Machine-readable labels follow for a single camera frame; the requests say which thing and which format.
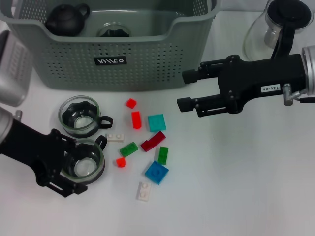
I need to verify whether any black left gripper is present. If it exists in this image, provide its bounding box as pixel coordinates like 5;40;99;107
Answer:
0;118;89;199

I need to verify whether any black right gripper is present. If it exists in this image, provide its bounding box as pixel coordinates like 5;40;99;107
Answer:
176;53;307;118

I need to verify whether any glass teacup with black sleeve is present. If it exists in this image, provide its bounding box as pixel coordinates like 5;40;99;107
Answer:
97;21;132;37
58;95;114;138
60;134;108;181

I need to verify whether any white two-stud building block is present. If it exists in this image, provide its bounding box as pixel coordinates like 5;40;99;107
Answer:
136;181;153;202
105;133;126;143

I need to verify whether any teal square building block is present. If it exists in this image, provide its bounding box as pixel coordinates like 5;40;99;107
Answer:
147;114;167;133

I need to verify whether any grey-green perforated storage bin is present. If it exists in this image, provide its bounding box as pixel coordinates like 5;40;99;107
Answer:
0;0;222;92

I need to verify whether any green building block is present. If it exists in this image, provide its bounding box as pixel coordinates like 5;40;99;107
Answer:
157;146;170;165
120;142;138;158

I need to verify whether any dark red building block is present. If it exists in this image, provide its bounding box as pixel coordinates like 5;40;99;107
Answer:
140;131;165;153

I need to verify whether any long orange-red building block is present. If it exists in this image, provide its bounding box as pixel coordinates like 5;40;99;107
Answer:
131;111;142;129

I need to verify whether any blue square building block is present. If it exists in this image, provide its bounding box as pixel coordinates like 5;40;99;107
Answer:
144;160;169;185

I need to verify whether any black clay teapot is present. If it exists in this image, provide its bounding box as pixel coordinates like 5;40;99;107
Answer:
45;2;91;37

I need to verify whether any right arm connector cable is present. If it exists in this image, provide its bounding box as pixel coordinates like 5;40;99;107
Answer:
282;83;315;106

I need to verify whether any glass teapot with black handle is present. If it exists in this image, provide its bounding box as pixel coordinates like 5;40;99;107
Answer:
242;0;314;62

